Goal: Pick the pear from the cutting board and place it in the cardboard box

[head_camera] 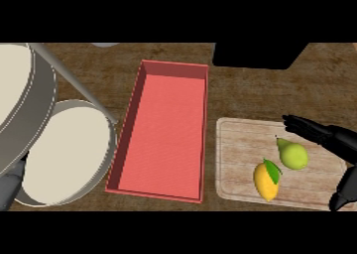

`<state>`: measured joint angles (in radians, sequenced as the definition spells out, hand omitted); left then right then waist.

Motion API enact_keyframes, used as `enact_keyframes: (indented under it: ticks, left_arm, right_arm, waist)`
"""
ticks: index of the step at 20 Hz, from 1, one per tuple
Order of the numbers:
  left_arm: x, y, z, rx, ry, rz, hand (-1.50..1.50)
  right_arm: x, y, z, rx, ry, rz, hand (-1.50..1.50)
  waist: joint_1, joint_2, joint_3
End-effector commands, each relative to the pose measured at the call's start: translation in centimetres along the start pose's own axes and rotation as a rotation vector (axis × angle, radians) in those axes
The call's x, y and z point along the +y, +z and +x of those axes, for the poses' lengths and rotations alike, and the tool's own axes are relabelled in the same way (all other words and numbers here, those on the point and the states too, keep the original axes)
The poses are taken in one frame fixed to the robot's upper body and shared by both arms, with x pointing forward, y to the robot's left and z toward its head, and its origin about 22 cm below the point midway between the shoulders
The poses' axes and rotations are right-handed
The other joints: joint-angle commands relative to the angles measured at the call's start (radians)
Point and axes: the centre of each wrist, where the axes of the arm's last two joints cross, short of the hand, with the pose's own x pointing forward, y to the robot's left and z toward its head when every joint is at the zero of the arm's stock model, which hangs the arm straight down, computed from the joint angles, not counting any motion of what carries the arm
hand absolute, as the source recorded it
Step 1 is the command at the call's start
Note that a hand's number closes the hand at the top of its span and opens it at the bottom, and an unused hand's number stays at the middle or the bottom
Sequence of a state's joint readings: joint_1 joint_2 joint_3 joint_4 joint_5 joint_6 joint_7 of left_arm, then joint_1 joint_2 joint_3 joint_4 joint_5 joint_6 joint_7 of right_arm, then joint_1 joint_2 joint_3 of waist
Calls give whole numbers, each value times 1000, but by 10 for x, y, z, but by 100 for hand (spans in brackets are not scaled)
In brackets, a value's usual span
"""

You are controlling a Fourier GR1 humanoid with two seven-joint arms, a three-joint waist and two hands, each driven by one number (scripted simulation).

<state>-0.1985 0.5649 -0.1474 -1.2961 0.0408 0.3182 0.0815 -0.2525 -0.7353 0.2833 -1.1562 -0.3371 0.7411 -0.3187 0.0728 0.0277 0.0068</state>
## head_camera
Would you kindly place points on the small grey pot cream inside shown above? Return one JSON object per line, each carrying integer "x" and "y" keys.
{"x": 64, "y": 152}

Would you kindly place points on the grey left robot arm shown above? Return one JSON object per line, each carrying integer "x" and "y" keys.
{"x": 3, "y": 190}

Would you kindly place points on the pale grey object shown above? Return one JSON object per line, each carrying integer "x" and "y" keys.
{"x": 105, "y": 44}

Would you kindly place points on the pale wooden cutting board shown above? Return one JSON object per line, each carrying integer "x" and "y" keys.
{"x": 240, "y": 149}

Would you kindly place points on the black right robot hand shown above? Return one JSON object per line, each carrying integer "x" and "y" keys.
{"x": 346, "y": 142}

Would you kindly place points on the green pear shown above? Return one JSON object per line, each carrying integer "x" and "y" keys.
{"x": 294, "y": 156}

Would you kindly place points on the yellow mango with green leaf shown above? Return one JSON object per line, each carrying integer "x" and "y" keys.
{"x": 265, "y": 183}

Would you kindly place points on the red cardboard box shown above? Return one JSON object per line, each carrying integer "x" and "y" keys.
{"x": 161, "y": 139}

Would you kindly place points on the black appliance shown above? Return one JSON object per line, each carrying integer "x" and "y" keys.
{"x": 254, "y": 54}

